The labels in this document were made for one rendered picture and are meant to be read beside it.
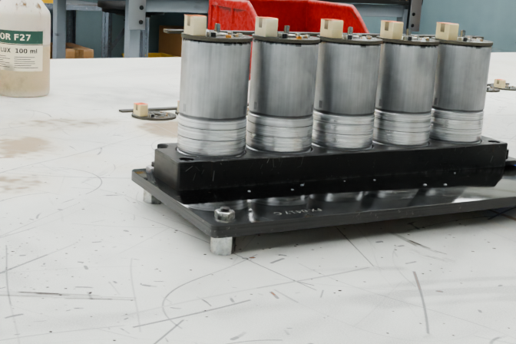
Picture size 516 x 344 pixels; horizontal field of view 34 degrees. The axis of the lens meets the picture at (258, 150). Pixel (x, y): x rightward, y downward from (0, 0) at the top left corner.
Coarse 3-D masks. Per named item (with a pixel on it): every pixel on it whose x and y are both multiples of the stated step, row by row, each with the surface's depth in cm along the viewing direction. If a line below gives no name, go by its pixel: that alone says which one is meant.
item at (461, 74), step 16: (448, 48) 34; (464, 48) 34; (480, 48) 34; (448, 64) 34; (464, 64) 34; (480, 64) 34; (448, 80) 34; (464, 80) 34; (480, 80) 34; (448, 96) 35; (464, 96) 34; (480, 96) 35; (432, 112) 35; (448, 112) 35; (464, 112) 35; (480, 112) 35; (432, 128) 35; (448, 128) 35; (464, 128) 35; (480, 128) 35
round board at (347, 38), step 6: (318, 36) 32; (348, 36) 32; (360, 36) 33; (366, 36) 33; (342, 42) 31; (348, 42) 31; (354, 42) 31; (360, 42) 31; (366, 42) 31; (372, 42) 32; (378, 42) 32
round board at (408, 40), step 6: (378, 36) 34; (408, 36) 33; (414, 36) 34; (396, 42) 33; (402, 42) 33; (408, 42) 33; (414, 42) 33; (420, 42) 33; (426, 42) 33; (432, 42) 33; (438, 42) 33
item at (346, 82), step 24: (336, 48) 31; (360, 48) 31; (336, 72) 32; (360, 72) 32; (336, 96) 32; (360, 96) 32; (336, 120) 32; (360, 120) 32; (336, 144) 32; (360, 144) 32
